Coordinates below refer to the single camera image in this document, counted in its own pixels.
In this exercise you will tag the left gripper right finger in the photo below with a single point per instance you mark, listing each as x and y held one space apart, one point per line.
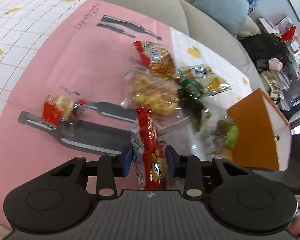
197 174

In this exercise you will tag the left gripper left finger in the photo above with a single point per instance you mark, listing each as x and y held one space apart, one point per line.
106 169

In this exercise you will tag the red chip snack bag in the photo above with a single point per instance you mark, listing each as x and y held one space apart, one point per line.
147 153

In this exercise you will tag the dark green seaweed bag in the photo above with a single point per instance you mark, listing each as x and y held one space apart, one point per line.
193 108

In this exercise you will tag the small red yellow snack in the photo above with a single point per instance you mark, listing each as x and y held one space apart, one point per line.
58 109

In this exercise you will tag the clear waffle snack bag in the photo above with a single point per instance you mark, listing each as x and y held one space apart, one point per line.
142 89

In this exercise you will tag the green white chip bag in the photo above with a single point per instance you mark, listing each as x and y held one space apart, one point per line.
201 80

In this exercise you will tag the red fries snack bag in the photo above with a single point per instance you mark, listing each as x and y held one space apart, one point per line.
157 58

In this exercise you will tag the green small snack pack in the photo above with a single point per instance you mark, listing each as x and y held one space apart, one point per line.
224 137

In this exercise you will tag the orange storage box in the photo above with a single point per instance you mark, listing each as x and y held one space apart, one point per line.
264 136

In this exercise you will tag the pink white tablecloth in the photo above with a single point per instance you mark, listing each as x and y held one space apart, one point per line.
79 48

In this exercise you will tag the cluttered desk pile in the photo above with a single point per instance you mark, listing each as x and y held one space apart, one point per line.
277 82

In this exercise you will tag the grey office chair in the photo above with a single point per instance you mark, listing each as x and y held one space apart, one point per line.
292 97

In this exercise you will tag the black backpack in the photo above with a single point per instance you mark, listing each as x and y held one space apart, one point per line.
267 51

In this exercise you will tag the beige sofa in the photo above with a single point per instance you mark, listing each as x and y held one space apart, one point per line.
183 16

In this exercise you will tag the light blue cushion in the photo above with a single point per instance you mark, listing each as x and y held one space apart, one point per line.
230 14

